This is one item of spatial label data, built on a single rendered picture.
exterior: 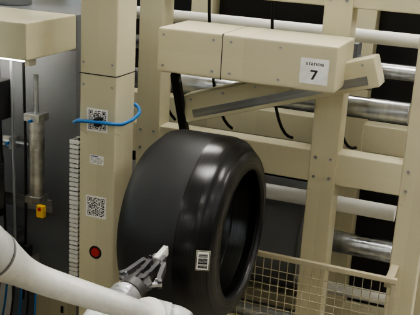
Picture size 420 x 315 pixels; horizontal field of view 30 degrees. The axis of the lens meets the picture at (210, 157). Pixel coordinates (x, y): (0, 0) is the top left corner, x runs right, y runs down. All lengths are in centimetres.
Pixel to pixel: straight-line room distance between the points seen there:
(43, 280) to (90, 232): 95
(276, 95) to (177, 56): 36
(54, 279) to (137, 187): 67
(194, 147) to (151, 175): 16
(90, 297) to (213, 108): 118
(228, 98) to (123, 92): 42
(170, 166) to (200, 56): 45
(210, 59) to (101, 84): 37
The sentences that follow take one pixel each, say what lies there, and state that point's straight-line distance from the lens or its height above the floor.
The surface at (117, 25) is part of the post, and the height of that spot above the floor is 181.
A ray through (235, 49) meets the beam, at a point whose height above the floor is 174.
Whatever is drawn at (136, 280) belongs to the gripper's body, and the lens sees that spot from 207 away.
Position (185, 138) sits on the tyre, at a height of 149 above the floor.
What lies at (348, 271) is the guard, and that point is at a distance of 278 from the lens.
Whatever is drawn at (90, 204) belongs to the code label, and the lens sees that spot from 258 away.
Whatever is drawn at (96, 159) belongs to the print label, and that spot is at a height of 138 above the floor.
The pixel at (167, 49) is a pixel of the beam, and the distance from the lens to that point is 263.
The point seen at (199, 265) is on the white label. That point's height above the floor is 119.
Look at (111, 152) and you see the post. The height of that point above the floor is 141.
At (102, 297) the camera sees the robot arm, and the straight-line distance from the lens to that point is 174.
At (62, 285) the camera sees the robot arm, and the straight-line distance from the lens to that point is 171.
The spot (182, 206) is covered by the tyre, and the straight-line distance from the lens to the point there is 223.
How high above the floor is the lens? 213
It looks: 17 degrees down
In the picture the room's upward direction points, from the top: 3 degrees clockwise
